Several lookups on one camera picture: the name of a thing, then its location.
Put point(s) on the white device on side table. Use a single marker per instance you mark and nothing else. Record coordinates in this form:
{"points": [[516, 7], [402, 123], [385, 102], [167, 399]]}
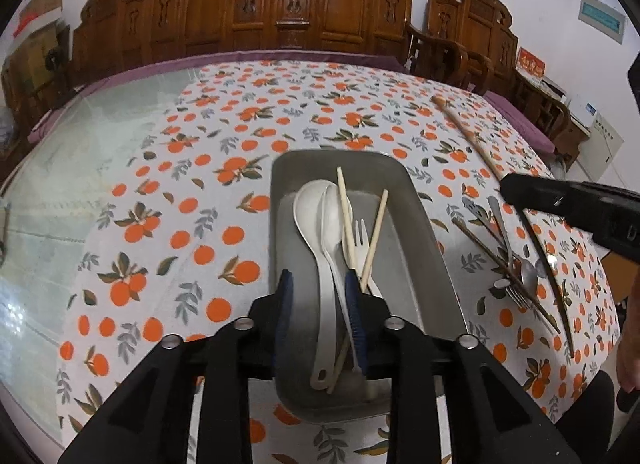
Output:
{"points": [[583, 111]]}

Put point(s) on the white plastic fork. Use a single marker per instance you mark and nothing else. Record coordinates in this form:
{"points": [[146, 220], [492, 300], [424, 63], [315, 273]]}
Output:
{"points": [[361, 248]]}

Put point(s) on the grey electrical panel box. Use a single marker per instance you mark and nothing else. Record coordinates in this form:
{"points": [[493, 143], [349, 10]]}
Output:
{"points": [[602, 17]]}

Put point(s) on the light bamboo chopstick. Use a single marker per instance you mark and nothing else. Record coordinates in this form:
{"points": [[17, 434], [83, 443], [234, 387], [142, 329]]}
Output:
{"points": [[373, 246], [348, 252]]}

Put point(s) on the small white plastic spoon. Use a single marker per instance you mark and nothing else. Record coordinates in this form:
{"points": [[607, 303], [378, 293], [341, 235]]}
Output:
{"points": [[331, 231]]}

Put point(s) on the red gift box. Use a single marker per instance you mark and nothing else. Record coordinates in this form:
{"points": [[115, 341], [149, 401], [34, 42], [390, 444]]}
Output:
{"points": [[529, 63]]}

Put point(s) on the metal spoon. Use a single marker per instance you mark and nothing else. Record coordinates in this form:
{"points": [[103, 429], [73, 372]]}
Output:
{"points": [[541, 269], [523, 268]]}

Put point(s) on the wooden side table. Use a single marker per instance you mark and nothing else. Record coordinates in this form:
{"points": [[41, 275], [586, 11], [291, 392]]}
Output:
{"points": [[550, 116]]}

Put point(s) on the purple armchair cushion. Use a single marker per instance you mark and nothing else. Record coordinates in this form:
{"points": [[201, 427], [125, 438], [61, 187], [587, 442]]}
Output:
{"points": [[530, 133]]}

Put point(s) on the dark wooden chopstick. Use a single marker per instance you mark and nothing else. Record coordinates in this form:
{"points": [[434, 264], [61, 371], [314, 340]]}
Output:
{"points": [[452, 115], [555, 287]]}

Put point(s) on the person's right hand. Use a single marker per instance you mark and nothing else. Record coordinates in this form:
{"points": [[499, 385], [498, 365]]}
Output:
{"points": [[628, 350]]}

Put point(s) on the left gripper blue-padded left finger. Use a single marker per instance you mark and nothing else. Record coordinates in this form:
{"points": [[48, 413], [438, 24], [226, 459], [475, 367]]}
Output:
{"points": [[271, 316]]}

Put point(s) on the carved wooden armchair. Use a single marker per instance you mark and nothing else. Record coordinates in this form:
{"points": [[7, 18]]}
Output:
{"points": [[483, 28]]}

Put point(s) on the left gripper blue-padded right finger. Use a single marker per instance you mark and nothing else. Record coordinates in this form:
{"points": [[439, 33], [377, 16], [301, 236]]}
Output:
{"points": [[371, 340]]}

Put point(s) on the orange-print tablecloth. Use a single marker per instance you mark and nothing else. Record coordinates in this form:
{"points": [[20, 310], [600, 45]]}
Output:
{"points": [[237, 182]]}

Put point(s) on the carved wooden sofa bench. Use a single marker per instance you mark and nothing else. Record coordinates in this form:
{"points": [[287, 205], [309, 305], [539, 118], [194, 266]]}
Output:
{"points": [[119, 35]]}

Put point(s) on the small black fan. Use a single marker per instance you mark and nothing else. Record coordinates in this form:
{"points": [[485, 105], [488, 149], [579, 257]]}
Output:
{"points": [[56, 63]]}

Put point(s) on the large white plastic spoon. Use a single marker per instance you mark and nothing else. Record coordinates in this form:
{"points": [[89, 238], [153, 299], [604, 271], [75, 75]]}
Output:
{"points": [[307, 212]]}

